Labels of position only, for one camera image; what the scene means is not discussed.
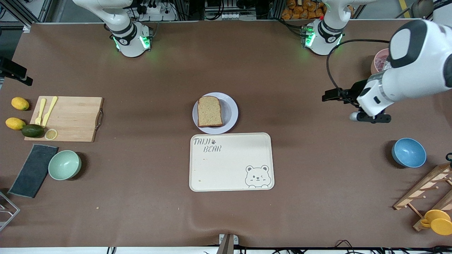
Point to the yellow cup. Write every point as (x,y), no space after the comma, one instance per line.
(439,224)

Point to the round lavender plate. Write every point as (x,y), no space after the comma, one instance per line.
(230,113)

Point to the mint green bowl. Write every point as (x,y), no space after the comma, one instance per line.
(64,165)

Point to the round lemon slice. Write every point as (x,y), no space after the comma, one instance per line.
(51,134)

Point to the dark grey cloth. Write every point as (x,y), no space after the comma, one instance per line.
(33,171)

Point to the wooden cutting board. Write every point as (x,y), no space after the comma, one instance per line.
(70,118)

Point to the yellow lemon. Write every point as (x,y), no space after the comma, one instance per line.
(20,103)
(15,123)

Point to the cream bear print tray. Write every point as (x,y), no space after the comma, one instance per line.
(229,165)

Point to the white power strip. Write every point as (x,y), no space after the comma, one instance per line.
(155,12)

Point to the orange snack bags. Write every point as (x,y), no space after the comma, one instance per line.
(303,10)

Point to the dark green avocado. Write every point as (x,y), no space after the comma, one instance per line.
(33,131)

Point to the yellow plastic knife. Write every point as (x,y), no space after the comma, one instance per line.
(49,111)

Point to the grey metal camera bracket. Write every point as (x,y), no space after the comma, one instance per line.
(226,243)

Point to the yellow plastic fork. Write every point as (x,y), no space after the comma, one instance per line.
(40,116)

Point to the blue bowl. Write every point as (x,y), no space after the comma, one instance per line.
(409,152)

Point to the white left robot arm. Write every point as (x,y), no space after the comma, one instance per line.
(416,63)

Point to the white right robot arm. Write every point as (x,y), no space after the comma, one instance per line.
(130,42)

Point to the pink bowl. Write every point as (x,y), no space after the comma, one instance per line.
(379,60)

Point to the plain brown bread slice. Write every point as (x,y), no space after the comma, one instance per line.
(210,111)

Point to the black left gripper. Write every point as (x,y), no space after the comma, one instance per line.
(357,89)

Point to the wooden drying rack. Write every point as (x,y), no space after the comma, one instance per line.
(420,188)

